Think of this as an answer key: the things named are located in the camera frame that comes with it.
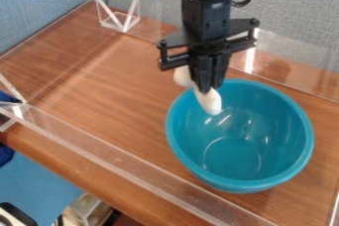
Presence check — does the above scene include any white toy mushroom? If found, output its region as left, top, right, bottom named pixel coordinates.
left=173, top=65, right=222, bottom=115

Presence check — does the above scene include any black white device below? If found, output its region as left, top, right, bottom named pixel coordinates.
left=0, top=202, right=38, bottom=226

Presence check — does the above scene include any blue cloth object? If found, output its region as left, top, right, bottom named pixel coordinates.
left=0, top=90, right=21, bottom=168

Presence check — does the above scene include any clear acrylic left bracket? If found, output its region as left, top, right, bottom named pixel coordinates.
left=0, top=73, right=26, bottom=132

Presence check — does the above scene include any clear acrylic barrier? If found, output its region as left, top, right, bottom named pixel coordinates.
left=5, top=104, right=275, bottom=226
left=126, top=17, right=339, bottom=103

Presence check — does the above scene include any blue plastic bowl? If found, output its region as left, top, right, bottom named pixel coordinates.
left=165, top=79, right=315, bottom=193

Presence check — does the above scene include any clear acrylic front barrier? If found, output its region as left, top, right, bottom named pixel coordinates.
left=5, top=104, right=275, bottom=226

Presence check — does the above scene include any clear acrylic corner bracket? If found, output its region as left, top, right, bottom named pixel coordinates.
left=94, top=0, right=140, bottom=33

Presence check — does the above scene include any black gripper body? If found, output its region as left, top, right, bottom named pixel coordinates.
left=156, top=0, right=259, bottom=70

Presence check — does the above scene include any clear acrylic back barrier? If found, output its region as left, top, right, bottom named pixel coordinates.
left=126, top=17, right=339, bottom=103

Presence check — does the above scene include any grey clutter below table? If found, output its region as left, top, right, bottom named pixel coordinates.
left=52, top=193, right=120, bottom=226

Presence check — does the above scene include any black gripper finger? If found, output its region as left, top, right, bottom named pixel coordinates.
left=189, top=56, right=213, bottom=93
left=212, top=54, right=232, bottom=88

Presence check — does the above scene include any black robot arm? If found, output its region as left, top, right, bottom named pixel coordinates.
left=156, top=0, right=259, bottom=94

